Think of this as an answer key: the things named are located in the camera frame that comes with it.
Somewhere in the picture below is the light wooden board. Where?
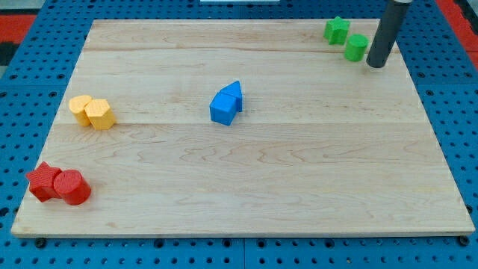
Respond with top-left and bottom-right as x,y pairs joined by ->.
11,19 -> 475,238

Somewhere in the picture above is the red star block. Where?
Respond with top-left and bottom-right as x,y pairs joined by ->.
26,161 -> 62,202

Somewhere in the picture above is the green cylinder block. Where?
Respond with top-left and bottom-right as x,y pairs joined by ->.
344,34 -> 369,62

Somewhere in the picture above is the green star block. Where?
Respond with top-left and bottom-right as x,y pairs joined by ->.
323,16 -> 351,45

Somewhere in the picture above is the red cylinder block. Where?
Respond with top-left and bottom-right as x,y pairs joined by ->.
53,170 -> 91,205

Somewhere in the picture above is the blue cube block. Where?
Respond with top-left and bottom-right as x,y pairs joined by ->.
209,93 -> 238,126

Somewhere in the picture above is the blue triangle block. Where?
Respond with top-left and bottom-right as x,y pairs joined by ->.
220,81 -> 243,112

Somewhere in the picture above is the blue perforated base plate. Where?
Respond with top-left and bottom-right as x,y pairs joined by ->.
1,1 -> 477,268

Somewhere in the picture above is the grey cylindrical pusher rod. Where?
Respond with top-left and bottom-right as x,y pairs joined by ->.
366,0 -> 413,69

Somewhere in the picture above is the yellow hexagon block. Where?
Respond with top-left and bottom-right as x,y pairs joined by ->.
85,99 -> 116,130

